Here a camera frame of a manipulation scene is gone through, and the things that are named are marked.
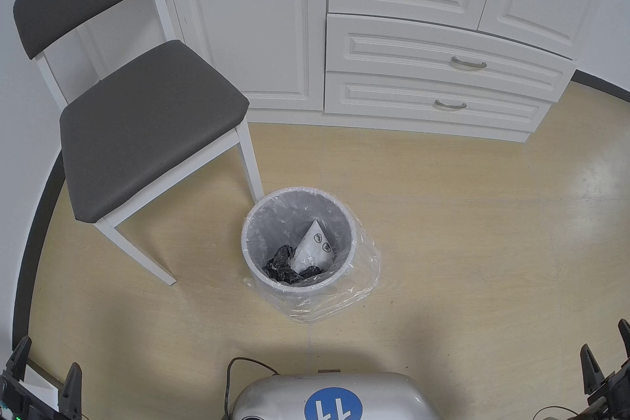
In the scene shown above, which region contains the black plastic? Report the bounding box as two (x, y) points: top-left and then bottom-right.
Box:
(262, 245), (326, 285)

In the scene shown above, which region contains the white trash bin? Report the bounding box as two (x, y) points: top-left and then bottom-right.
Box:
(241, 187), (356, 293)

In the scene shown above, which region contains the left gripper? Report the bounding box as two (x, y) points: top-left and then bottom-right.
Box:
(0, 336), (83, 420)

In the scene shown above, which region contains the black cable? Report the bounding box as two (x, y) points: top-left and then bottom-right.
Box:
(224, 357), (281, 419)
(535, 405), (590, 420)

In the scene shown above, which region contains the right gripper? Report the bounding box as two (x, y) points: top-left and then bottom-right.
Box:
(581, 319), (630, 420)

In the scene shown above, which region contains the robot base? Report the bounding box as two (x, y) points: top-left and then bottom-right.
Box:
(231, 371), (441, 420)

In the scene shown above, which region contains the clear plastic bag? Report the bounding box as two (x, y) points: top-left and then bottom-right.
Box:
(241, 187), (383, 324)

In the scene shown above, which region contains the white printed paper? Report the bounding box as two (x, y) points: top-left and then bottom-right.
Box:
(290, 220), (335, 275)

